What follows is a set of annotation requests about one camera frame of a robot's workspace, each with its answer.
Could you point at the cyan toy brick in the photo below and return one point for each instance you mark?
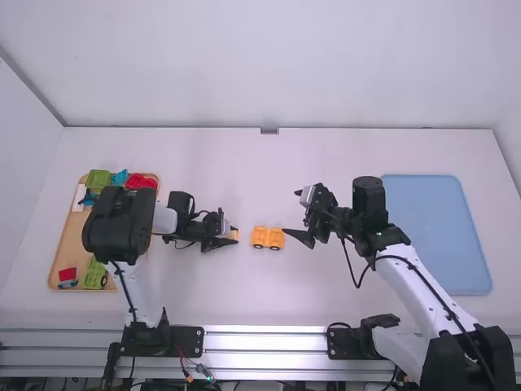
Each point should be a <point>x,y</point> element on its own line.
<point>120,176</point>

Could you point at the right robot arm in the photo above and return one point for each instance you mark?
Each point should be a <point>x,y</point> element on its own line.
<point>407,277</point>

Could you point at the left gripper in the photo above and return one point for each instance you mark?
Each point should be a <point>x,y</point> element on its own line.
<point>207,228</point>

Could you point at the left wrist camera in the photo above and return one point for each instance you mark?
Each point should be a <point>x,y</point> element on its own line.
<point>228,228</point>

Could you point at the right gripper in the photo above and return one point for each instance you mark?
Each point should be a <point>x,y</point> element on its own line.
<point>323,216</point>

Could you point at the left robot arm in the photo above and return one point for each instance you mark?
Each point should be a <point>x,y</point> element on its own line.
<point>118,228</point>

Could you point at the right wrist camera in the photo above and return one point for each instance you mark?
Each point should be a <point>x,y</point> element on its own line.
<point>307,196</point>

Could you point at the blue mat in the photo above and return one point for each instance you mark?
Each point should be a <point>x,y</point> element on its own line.
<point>439,236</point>

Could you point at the silver rails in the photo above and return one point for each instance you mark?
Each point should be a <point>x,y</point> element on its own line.
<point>264,346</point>

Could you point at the green toy car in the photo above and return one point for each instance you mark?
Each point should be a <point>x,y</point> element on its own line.
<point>94,277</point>

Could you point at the green toy brick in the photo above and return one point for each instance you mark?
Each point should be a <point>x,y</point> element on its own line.
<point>99,180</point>

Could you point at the blue toy brick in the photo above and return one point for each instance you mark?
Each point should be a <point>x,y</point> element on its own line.
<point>89,198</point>

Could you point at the yellow toy car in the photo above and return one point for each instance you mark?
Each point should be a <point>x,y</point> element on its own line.
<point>267,237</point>

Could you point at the small circuit board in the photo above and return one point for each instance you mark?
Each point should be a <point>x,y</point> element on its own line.
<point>203,372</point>

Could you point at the yellow toy brick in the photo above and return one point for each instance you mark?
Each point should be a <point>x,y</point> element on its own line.
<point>235,236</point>

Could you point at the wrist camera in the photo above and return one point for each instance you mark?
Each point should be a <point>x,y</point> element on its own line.
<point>307,196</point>
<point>228,228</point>

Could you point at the red and white toy brick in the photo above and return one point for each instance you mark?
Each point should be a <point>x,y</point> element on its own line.
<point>68,277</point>

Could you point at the tan tray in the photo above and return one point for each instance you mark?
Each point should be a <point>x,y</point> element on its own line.
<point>73,244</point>

